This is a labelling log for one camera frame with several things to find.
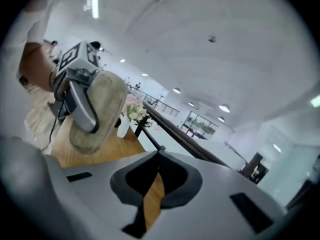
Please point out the white vase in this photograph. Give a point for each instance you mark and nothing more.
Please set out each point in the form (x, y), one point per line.
(123, 129)

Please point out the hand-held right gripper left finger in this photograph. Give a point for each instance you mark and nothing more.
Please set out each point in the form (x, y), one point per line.
(100, 199)

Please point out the person's left forearm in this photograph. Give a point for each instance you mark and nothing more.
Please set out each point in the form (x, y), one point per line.
(35, 64)

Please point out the person in beige clothes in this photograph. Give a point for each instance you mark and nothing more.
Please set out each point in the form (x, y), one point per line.
(37, 29)

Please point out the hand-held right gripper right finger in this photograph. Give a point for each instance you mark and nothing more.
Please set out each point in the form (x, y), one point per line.
(212, 196)

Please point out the ceiling tube light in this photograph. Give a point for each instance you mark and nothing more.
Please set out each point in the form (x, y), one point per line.
(95, 7)

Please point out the dome pendant lamp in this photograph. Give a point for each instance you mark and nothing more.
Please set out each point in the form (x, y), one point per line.
(176, 90)
(191, 104)
(224, 108)
(221, 119)

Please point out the pink white flower bouquet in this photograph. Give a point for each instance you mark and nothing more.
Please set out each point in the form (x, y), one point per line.
(136, 111)

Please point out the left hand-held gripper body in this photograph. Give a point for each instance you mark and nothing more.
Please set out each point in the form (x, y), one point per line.
(75, 59)

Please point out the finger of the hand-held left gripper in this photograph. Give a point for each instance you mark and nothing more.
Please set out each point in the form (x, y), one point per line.
(82, 109)

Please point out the dark-framed window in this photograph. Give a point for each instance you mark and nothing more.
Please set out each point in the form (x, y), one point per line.
(200, 126)

